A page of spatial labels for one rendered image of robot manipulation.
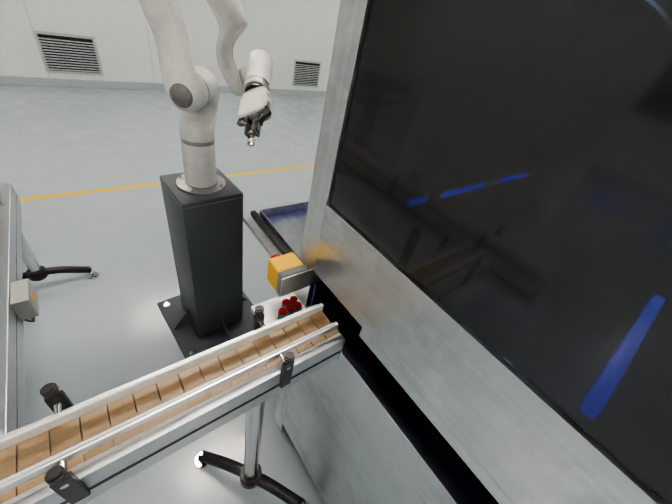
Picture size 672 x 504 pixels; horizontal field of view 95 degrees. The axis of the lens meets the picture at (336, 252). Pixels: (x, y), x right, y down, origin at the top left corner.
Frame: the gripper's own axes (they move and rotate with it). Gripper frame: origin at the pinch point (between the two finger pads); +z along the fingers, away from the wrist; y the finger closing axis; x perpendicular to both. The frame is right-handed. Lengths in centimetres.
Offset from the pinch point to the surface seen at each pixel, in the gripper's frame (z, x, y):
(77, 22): -348, -46, 333
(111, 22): -367, -67, 309
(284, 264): 44.2, -3.8, -11.4
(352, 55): 23, 25, -40
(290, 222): 15.2, -31.4, 4.2
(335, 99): 24.3, 19.6, -34.9
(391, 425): 80, -19, -31
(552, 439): 78, 4, -58
